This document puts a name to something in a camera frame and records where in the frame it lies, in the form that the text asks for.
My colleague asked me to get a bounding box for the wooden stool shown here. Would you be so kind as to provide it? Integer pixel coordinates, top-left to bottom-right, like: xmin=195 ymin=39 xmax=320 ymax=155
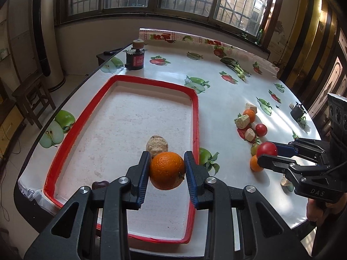
xmin=11 ymin=73 xmax=56 ymax=129

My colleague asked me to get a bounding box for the person's right hand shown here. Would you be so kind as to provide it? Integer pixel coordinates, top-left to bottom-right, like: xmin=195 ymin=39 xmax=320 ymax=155
xmin=306 ymin=199 xmax=326 ymax=226

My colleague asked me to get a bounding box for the orange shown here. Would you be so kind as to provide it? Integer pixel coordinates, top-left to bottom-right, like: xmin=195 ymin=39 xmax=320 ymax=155
xmin=250 ymin=154 xmax=265 ymax=172
xmin=242 ymin=109 xmax=256 ymax=123
xmin=150 ymin=152 xmax=186 ymax=190

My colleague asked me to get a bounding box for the red rimmed white tray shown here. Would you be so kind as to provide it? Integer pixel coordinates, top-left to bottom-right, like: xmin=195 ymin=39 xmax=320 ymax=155
xmin=43 ymin=75 xmax=200 ymax=245

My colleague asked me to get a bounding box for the green bok choy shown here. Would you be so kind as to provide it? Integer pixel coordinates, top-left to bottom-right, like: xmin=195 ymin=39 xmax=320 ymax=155
xmin=220 ymin=57 xmax=251 ymax=81

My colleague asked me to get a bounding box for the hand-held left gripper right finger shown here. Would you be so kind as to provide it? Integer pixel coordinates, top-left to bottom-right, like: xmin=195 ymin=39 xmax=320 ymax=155
xmin=184 ymin=151 xmax=315 ymax=260

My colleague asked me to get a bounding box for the dark side table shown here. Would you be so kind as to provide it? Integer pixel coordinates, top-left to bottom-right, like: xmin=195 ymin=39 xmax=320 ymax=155
xmin=97 ymin=47 xmax=128 ymax=66

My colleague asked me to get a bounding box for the white tower air conditioner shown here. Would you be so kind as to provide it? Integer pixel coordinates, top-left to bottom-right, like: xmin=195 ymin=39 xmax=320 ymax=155
xmin=7 ymin=0 xmax=65 ymax=91

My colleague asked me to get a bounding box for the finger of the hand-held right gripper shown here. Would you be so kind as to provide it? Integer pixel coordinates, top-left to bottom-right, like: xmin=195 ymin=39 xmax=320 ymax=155
xmin=257 ymin=154 xmax=330 ymax=189
xmin=274 ymin=138 xmax=330 ymax=166

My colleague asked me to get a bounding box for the fruit print tablecloth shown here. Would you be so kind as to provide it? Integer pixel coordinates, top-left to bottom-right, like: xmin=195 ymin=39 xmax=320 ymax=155
xmin=18 ymin=28 xmax=322 ymax=251

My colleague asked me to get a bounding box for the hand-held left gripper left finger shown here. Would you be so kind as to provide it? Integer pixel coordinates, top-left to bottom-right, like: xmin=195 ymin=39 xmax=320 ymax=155
xmin=24 ymin=151 xmax=151 ymax=260

